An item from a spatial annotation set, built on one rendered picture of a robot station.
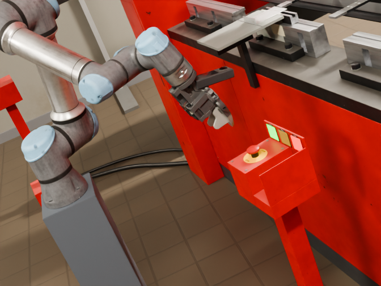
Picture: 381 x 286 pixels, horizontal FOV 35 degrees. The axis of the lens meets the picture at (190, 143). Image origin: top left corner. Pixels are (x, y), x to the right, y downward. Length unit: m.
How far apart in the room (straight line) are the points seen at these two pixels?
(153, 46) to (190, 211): 1.72
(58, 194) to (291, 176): 0.74
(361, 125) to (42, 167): 0.96
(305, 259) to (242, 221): 1.03
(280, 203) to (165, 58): 0.51
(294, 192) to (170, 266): 1.24
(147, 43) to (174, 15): 1.46
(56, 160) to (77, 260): 0.35
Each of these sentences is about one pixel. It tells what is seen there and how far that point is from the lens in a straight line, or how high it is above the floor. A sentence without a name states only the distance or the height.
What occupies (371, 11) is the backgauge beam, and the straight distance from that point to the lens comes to 2.12.
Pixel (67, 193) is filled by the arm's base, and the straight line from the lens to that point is 1.92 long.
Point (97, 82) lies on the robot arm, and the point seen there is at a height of 1.19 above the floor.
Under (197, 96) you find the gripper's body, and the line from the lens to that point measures 1.58.
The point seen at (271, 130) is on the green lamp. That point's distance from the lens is 1.76.
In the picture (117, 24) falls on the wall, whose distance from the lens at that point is 5.02.
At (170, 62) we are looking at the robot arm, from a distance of 1.51.
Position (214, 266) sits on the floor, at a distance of 2.68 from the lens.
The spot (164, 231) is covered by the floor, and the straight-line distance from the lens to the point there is 3.03.
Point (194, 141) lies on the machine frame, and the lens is 3.12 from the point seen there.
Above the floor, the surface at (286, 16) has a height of 1.00.
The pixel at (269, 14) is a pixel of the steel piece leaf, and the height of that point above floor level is 1.00.
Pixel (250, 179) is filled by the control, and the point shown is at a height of 0.76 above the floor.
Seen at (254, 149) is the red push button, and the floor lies 0.81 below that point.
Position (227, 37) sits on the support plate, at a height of 1.00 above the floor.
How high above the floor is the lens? 1.62
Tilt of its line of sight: 26 degrees down
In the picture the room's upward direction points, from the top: 22 degrees counter-clockwise
